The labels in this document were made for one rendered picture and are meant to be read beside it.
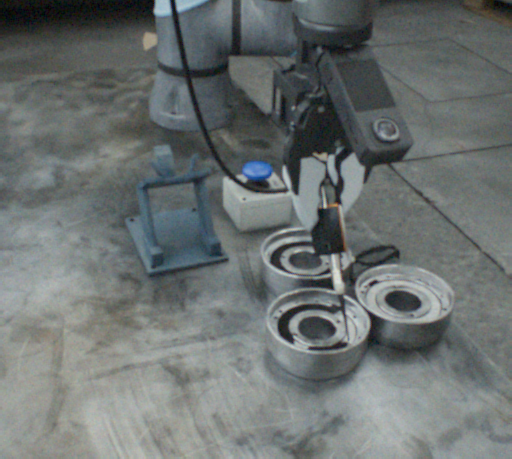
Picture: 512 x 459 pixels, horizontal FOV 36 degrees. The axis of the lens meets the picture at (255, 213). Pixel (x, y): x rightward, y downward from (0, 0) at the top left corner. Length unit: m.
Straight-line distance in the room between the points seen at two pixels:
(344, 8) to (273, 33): 0.56
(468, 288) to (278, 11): 1.35
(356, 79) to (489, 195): 2.21
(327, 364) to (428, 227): 1.87
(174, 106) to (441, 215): 1.57
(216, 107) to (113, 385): 0.61
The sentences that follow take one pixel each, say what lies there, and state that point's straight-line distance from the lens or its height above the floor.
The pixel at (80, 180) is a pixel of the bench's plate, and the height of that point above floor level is 0.80.
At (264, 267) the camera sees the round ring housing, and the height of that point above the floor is 0.83.
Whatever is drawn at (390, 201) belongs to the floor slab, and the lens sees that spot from 2.75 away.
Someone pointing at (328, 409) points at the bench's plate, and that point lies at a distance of 0.77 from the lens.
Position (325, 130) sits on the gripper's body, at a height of 1.04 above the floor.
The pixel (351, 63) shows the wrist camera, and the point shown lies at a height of 1.10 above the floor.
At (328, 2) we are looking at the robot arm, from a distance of 0.68.
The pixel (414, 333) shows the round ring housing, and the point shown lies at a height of 0.83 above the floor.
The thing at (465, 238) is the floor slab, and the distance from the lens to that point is 2.60.
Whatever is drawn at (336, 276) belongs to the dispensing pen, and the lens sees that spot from 0.79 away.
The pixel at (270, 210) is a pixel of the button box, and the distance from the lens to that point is 1.01.
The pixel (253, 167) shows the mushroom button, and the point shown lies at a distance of 1.01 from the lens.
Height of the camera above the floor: 1.34
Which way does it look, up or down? 31 degrees down
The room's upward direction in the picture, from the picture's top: 2 degrees clockwise
